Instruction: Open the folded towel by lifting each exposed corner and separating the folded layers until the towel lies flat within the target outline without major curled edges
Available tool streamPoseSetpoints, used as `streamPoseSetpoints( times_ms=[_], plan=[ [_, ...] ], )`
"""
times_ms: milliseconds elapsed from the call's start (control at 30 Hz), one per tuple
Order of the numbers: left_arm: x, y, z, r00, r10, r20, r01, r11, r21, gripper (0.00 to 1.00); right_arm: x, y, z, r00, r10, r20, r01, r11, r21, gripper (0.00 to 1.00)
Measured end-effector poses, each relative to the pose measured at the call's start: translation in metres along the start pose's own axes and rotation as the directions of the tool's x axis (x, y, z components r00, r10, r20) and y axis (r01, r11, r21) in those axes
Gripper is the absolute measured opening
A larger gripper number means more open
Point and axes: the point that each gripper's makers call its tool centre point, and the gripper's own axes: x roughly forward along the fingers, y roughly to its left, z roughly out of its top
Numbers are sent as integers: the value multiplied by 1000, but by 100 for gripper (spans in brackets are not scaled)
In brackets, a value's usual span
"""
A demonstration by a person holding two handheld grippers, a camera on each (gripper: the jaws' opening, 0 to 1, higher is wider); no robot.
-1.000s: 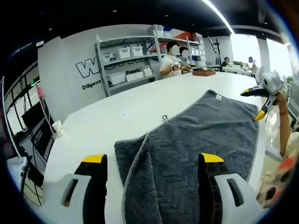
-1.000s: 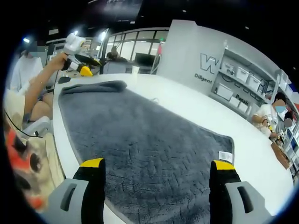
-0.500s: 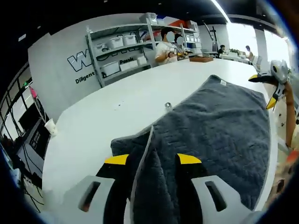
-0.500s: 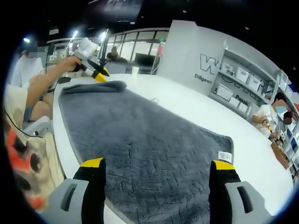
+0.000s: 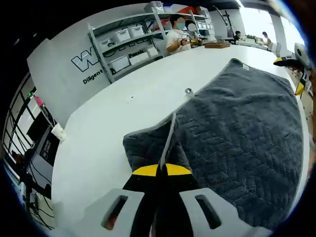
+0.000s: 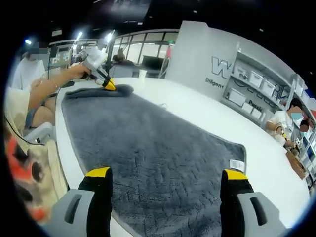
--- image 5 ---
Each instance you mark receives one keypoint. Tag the white lettered display panel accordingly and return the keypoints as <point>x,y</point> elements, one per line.
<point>56,81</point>

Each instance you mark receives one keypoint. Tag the grey metal shelf rack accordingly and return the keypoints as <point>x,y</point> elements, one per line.
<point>123,21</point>
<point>158,17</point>

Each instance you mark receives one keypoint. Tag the black curved stand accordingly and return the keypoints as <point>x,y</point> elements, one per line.
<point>225,17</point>

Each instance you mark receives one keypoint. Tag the black monitor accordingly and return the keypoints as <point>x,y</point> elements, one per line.
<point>37,126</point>

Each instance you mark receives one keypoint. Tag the cluttered white table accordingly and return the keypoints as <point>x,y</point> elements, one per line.
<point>250,41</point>

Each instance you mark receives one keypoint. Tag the pink cloth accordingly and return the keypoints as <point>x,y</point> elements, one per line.
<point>38,100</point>

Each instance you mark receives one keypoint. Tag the brown wooden tray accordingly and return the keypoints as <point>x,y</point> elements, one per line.
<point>217,45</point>

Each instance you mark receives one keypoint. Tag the black labelled cabinet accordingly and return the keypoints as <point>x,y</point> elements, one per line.
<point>45,150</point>

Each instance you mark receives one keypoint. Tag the group of white storage bins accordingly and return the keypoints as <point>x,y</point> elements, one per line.
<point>122,34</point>

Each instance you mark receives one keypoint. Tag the white paper cup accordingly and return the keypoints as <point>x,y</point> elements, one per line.
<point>58,130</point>

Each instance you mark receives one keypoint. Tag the grey fluffy towel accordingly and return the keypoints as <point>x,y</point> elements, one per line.
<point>234,135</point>

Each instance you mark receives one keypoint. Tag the black framed window wall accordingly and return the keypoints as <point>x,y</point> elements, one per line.
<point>14,118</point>

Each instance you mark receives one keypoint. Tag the blue storage bin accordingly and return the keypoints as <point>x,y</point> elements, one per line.
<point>203,32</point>

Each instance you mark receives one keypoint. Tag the green exit sign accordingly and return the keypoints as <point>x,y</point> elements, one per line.
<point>30,93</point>

